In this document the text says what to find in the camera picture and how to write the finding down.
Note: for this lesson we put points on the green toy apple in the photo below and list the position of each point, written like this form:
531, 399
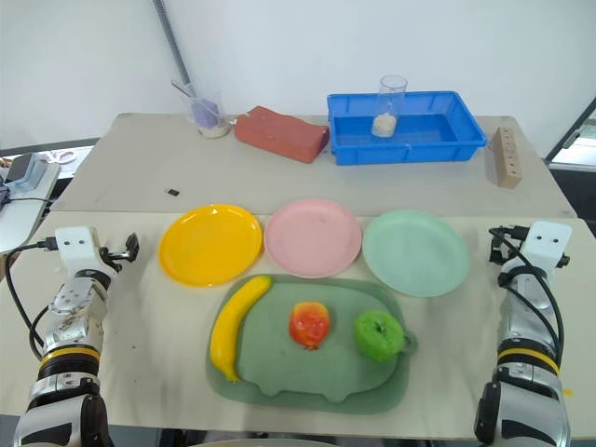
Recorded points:
378, 335

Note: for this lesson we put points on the pink white round object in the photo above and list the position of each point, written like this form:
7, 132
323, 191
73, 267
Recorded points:
63, 156

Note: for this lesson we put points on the blue plastic bin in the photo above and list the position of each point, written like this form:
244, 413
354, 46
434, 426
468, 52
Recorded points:
405, 128

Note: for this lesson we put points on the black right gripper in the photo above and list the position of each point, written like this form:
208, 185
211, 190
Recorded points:
514, 246

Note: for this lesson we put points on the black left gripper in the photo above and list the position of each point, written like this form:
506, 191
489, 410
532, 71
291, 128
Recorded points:
110, 261

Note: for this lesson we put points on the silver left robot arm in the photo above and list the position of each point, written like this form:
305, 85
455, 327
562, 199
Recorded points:
70, 326

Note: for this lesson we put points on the yellow plastic plate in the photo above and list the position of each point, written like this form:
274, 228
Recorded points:
210, 244

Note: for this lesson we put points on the clear cup with sand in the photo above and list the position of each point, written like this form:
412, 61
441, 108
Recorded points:
387, 112

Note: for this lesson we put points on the dark window frame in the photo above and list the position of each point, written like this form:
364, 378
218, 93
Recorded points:
575, 130

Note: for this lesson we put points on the red orange toy peach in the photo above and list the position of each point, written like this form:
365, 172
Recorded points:
310, 324

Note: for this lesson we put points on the clear beaker with purple scoop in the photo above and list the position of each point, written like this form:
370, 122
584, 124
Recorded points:
207, 114

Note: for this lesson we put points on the green plastic plate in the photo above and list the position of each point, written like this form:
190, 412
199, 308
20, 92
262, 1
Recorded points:
414, 252

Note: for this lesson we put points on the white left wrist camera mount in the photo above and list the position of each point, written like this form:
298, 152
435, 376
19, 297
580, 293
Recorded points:
77, 247

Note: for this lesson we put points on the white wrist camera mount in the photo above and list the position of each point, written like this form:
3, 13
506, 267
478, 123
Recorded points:
547, 244
77, 247

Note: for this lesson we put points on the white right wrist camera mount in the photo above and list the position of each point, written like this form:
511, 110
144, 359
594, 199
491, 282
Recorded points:
547, 244

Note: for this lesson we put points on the red brick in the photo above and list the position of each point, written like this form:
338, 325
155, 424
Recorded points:
279, 133

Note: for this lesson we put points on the pink plastic plate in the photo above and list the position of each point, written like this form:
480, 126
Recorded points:
312, 237

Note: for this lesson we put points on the dark green tray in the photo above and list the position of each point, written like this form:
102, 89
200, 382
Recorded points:
316, 368

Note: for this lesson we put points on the grey device on stand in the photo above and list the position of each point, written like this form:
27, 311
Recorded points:
25, 170

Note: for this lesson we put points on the yellow toy banana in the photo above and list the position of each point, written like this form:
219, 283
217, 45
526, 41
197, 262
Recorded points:
228, 323

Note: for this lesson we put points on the wooden block with holes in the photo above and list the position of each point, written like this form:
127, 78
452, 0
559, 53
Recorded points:
505, 158

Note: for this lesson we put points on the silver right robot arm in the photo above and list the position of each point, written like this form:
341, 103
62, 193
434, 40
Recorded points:
526, 372

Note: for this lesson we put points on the grey threaded metal rod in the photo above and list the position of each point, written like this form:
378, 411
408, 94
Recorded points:
174, 42

